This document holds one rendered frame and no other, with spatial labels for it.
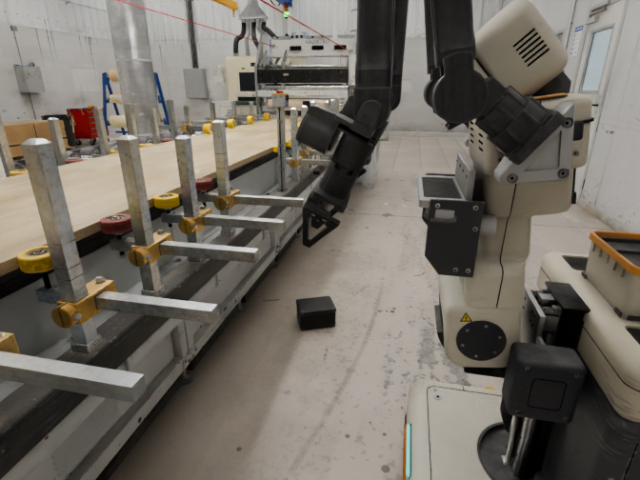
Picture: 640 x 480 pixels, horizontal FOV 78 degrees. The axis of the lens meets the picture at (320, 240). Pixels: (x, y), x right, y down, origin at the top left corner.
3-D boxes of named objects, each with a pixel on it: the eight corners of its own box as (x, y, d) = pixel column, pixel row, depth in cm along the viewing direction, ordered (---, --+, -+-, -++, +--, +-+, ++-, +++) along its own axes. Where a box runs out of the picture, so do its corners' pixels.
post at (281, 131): (288, 190, 227) (286, 107, 211) (286, 191, 223) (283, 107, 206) (280, 189, 228) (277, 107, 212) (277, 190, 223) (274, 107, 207)
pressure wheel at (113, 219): (103, 260, 111) (94, 221, 106) (112, 250, 118) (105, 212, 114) (132, 258, 112) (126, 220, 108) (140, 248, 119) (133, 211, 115)
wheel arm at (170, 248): (259, 261, 108) (258, 247, 106) (254, 266, 105) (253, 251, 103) (119, 248, 116) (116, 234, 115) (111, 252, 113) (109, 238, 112)
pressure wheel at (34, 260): (25, 307, 87) (10, 259, 83) (35, 290, 94) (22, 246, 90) (66, 300, 90) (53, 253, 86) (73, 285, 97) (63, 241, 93)
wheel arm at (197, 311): (220, 319, 86) (218, 302, 84) (212, 328, 83) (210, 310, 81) (51, 297, 95) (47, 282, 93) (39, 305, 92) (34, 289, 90)
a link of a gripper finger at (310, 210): (286, 242, 69) (308, 195, 65) (294, 228, 76) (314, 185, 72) (321, 259, 69) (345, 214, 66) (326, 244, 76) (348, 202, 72)
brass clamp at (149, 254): (175, 249, 116) (173, 232, 114) (148, 268, 104) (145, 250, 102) (156, 247, 117) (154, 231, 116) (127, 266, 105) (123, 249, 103)
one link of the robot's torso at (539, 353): (530, 360, 107) (549, 279, 99) (567, 447, 82) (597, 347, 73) (429, 348, 113) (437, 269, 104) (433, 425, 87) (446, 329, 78)
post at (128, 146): (164, 304, 115) (137, 134, 98) (157, 310, 112) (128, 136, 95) (153, 303, 116) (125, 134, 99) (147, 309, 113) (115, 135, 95)
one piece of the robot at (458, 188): (474, 234, 104) (487, 151, 97) (494, 281, 79) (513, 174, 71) (412, 230, 108) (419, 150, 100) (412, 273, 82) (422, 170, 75)
